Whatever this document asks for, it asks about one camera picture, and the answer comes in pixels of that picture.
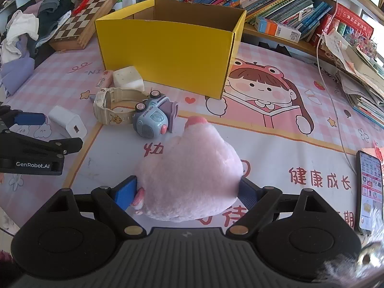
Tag lavender garment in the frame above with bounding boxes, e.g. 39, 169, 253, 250
0, 40, 36, 97

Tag dark garment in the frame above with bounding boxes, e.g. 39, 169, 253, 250
28, 0, 75, 62

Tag white garment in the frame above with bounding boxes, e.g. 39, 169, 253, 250
1, 10, 40, 64

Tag pink printed mat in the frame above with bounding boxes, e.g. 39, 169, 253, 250
0, 37, 384, 240

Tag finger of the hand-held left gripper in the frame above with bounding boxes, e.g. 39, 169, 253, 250
0, 130, 84, 157
0, 105, 48, 133

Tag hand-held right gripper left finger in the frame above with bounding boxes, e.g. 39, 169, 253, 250
49, 175, 147, 237

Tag blue toy car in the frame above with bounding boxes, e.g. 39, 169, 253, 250
132, 90, 180, 139

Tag white cube block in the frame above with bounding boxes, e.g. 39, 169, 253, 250
112, 66, 145, 92

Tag wooden chessboard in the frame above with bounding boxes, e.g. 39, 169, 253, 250
49, 0, 122, 51

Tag blue and orange carton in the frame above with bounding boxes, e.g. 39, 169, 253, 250
255, 16, 302, 42

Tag white cable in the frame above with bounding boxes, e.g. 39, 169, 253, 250
314, 0, 358, 175

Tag yellow cardboard box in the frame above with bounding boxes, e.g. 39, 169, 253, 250
94, 0, 247, 100

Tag stack of papers and booklets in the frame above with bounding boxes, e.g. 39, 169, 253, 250
323, 31, 384, 130

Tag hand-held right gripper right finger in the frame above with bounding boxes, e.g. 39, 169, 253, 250
225, 177, 326, 237

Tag pink tube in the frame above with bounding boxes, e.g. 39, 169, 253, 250
95, 70, 114, 90

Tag pink plush toy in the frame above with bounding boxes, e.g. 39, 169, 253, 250
131, 116, 244, 223

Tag cream wrist watch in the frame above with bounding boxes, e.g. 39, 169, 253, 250
93, 87, 150, 126

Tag red printed box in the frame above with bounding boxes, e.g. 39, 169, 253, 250
310, 3, 374, 48

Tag wooden shelf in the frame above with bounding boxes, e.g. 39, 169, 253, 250
241, 22, 338, 65

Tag grey garment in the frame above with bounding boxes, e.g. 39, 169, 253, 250
38, 0, 62, 13

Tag white charger plug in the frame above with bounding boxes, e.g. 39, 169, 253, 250
48, 106, 87, 140

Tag black smartphone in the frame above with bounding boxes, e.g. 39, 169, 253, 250
356, 150, 384, 235

